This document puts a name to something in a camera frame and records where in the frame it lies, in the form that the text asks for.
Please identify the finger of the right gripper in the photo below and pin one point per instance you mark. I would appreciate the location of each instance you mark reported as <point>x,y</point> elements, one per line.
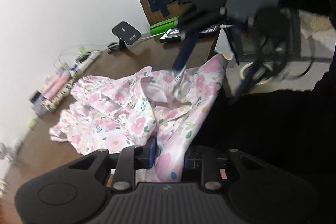
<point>244,41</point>
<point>200,15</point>

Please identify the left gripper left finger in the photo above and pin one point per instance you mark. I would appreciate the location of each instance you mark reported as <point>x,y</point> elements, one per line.
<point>76,192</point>

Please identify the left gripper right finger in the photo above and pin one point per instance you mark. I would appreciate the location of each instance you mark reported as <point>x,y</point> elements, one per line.
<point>258,191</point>

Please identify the cream teal floral garment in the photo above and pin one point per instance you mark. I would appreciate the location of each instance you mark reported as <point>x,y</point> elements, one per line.
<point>52,104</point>

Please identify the pink floral garment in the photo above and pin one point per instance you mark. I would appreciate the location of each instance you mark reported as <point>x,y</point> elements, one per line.
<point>114,114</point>

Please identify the pink blue garment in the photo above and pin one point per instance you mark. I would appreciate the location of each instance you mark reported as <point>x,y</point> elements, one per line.
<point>56,83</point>

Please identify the black smartphone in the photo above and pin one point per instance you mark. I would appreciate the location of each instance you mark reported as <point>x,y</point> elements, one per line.
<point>174,35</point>

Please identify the green plastic object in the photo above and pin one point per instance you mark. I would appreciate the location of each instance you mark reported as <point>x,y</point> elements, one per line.
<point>163,26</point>

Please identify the white round robot toy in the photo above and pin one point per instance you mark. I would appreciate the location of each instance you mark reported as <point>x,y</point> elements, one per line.
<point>6,153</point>

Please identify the green white small pack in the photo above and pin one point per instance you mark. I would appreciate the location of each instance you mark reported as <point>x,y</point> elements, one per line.
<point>32,123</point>

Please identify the white tin box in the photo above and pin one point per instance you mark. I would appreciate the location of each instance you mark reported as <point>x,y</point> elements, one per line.
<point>38,107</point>

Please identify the black charger block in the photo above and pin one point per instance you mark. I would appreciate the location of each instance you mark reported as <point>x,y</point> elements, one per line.
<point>34,97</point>

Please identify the white power strip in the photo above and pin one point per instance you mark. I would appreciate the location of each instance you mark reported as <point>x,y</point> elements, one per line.
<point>86,60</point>

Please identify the grey wireless charger stand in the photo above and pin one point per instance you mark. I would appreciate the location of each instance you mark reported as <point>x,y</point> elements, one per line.
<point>127,33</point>

